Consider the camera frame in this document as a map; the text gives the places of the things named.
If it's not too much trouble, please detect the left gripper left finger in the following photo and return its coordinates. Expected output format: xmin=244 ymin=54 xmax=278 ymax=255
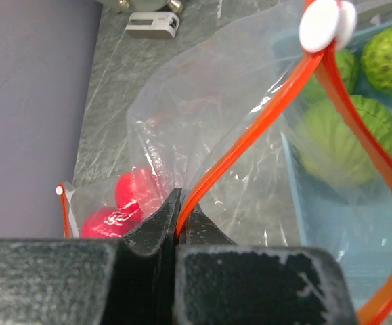
xmin=0 ymin=189 xmax=181 ymax=324

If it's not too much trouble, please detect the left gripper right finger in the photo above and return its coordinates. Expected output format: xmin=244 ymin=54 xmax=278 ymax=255
xmin=173 ymin=208 xmax=357 ymax=324

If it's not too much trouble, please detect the small red apple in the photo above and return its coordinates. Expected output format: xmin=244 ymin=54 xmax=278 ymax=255
xmin=81 ymin=207 xmax=144 ymax=238

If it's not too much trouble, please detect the clear zip bag orange zipper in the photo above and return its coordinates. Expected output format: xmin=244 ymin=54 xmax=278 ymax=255
xmin=55 ymin=165 xmax=162 ymax=240

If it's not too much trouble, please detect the green cabbage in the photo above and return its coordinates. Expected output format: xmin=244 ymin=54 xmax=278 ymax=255
xmin=295 ymin=95 xmax=392 ymax=188

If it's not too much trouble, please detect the dark red apple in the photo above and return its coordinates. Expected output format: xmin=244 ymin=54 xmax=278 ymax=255
xmin=115 ymin=167 xmax=162 ymax=220

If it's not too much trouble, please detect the light blue plastic basket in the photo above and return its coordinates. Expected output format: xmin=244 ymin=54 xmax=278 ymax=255
xmin=269 ymin=6 xmax=392 ymax=305

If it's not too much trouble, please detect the small green fruit back left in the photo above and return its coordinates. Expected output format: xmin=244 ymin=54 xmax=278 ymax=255
xmin=300 ymin=47 xmax=360 ymax=106

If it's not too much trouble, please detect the green custard apple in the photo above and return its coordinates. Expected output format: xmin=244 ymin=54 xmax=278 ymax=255
xmin=361 ymin=26 xmax=392 ymax=95

